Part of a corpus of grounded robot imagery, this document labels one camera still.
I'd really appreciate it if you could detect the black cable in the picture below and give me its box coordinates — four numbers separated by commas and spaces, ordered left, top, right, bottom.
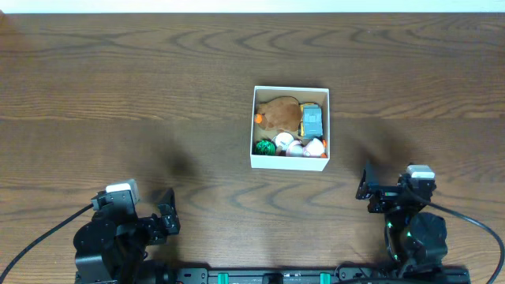
0, 203, 95, 279
402, 185, 505, 284

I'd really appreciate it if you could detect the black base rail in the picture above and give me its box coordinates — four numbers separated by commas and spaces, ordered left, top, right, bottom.
74, 263, 471, 284

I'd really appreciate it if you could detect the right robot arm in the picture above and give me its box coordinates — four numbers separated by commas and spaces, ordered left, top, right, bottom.
356, 163, 448, 278

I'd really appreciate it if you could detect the pink duck toy with hat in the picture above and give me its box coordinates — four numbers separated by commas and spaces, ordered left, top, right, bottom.
286, 138, 327, 159

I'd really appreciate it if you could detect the yellow grey toy truck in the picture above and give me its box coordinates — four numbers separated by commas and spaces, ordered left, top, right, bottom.
298, 103, 324, 140

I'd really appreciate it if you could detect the green plastic wheel toy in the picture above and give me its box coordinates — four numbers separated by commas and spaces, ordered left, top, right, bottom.
254, 140, 276, 156

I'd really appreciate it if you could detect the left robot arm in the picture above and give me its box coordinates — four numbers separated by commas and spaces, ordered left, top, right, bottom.
73, 189, 181, 284

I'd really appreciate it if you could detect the brown plush toy orange top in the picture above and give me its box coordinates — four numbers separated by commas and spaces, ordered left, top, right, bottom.
253, 96, 302, 132

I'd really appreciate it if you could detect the white drum toy wooden handle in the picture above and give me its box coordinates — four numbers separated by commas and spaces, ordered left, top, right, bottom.
271, 132, 294, 155

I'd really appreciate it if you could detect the right black cable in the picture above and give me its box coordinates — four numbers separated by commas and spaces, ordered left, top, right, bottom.
402, 185, 505, 284

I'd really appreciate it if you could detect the white cardboard box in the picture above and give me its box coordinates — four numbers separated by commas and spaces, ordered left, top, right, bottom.
249, 86, 331, 171

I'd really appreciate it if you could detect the left black cable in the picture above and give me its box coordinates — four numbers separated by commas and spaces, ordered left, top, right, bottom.
0, 203, 95, 279

